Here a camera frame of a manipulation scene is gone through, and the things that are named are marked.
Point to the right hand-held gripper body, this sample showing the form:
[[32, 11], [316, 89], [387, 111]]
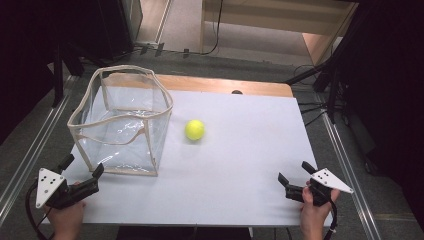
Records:
[[321, 186]]

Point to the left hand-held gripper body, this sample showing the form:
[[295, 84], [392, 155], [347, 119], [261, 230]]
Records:
[[53, 190]]

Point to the clear plastic bag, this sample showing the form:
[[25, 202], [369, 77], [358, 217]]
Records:
[[133, 100]]

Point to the yellow tennis ball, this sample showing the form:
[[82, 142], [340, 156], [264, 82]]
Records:
[[194, 130]]

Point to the person's right hand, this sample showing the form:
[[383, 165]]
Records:
[[313, 216]]

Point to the person's left hand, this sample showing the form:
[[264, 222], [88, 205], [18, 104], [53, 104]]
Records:
[[66, 218]]

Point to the white table sheet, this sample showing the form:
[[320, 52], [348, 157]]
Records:
[[240, 160]]

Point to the black metal stand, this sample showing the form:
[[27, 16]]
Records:
[[58, 80]]

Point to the small dark knob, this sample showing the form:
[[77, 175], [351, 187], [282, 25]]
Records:
[[237, 92]]

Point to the black tripod stand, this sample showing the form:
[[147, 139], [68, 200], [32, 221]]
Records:
[[333, 66]]

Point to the dark curtain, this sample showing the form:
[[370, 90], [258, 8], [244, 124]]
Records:
[[393, 83], [23, 50]]

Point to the light wooden furniture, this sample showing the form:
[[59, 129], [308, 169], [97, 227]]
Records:
[[266, 16]]

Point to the aluminium floor rail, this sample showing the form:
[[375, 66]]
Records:
[[30, 156], [353, 186]]

